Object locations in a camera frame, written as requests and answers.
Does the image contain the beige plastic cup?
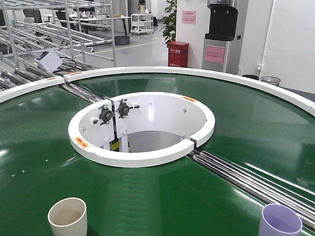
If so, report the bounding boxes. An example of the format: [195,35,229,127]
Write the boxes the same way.
[47,197,88,236]

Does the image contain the lavender plastic cup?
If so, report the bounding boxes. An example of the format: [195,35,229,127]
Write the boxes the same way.
[258,204,303,236]

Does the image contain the white outer conveyor rim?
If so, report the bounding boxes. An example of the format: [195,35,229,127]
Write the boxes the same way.
[0,66,315,116]

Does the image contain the steel conveyor rollers left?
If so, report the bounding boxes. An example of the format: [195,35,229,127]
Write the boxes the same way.
[61,83,104,103]

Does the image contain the steel conveyor rollers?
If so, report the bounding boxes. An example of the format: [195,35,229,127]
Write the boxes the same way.
[188,150,315,231]
[61,83,104,103]

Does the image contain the green circular conveyor belt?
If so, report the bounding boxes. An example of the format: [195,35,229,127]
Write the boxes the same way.
[0,74,315,236]

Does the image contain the steel conveyor rollers right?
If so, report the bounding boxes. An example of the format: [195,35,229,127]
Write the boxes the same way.
[188,150,315,231]

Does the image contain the red fire extinguisher box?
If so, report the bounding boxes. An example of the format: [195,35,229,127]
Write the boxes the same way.
[167,41,189,67]

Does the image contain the silver black water dispenser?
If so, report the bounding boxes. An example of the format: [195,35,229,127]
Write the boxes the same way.
[202,0,242,74]

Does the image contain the white shelf cart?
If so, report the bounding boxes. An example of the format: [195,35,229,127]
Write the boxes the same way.
[130,13,154,34]

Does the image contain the green potted plant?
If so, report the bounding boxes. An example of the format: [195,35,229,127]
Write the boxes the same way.
[161,0,177,44]

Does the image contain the mesh waste basket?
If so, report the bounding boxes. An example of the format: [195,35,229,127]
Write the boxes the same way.
[260,76,281,87]

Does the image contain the white control box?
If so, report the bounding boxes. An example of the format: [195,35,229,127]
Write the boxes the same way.
[34,50,63,73]

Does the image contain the metal roller rack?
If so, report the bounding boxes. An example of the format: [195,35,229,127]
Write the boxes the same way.
[0,0,115,81]

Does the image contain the white inner conveyor ring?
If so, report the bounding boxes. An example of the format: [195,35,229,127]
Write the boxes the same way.
[68,91,216,168]

